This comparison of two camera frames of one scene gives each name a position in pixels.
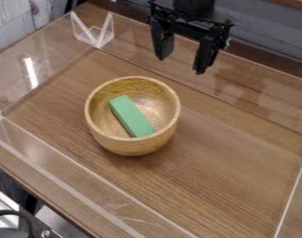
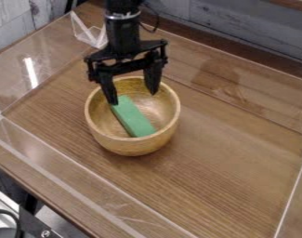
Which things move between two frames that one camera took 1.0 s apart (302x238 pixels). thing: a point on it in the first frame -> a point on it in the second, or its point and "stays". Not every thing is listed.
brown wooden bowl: (158, 103) stays
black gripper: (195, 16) -> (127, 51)
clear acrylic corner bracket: (96, 36) stays
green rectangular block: (134, 123) stays
